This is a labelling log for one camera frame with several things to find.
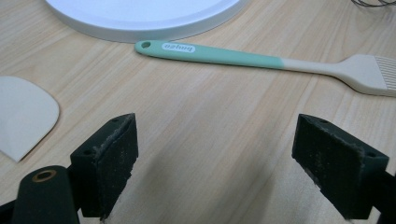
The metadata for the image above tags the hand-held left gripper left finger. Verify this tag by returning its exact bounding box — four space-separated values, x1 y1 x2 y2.
69 112 139 220

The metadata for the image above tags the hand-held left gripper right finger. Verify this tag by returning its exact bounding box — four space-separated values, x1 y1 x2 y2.
291 113 390 220

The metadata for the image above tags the green-handled silicone basting brush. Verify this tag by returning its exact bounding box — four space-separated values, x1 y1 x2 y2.
134 39 396 98

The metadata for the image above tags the green-handled cream spatula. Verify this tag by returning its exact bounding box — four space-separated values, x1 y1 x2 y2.
0 76 61 163

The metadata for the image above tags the brown-handled wire whisk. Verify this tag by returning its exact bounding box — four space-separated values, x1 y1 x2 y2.
351 0 396 8

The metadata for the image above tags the white utensil stand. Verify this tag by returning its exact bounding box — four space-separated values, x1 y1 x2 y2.
45 0 250 44

